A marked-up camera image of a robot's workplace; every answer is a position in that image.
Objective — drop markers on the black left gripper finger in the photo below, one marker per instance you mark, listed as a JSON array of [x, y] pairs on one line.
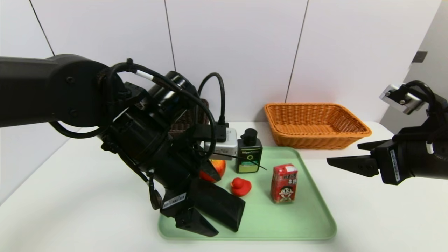
[[196, 224], [217, 204]]

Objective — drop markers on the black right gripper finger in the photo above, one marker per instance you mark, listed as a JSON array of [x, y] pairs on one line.
[[357, 165], [374, 145]]

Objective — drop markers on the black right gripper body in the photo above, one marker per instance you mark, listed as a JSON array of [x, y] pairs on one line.
[[391, 165]]

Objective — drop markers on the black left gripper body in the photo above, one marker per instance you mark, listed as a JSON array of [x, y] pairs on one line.
[[174, 203]]

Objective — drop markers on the black leather pouch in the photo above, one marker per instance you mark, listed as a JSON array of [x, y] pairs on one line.
[[224, 206]]

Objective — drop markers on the red rubber duck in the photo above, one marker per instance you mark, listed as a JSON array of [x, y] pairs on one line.
[[240, 187]]

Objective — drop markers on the red apple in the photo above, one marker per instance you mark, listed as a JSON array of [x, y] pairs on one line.
[[220, 166]]

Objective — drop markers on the black pump bottle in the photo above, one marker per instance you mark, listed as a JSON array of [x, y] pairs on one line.
[[249, 147]]

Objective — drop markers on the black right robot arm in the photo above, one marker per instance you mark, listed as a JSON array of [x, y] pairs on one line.
[[434, 161]]

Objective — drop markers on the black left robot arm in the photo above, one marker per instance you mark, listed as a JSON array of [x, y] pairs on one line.
[[42, 91]]

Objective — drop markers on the orange wicker basket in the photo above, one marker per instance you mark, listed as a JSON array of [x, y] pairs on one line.
[[315, 141]]

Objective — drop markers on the dark brown wicker basket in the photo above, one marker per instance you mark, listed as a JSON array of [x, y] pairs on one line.
[[185, 120]]

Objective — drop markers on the light green plastic tray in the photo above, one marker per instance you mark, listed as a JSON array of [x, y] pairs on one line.
[[266, 217]]

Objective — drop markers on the red milk carton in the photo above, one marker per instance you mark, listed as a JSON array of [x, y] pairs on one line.
[[284, 183]]

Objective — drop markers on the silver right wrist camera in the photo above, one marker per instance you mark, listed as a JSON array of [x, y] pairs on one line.
[[402, 99]]

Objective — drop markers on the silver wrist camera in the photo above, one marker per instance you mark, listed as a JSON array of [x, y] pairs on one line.
[[402, 99], [225, 145]]

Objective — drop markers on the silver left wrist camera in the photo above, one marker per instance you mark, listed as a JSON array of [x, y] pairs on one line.
[[225, 145]]

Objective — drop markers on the dark wall bracket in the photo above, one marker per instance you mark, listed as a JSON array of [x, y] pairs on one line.
[[419, 57]]

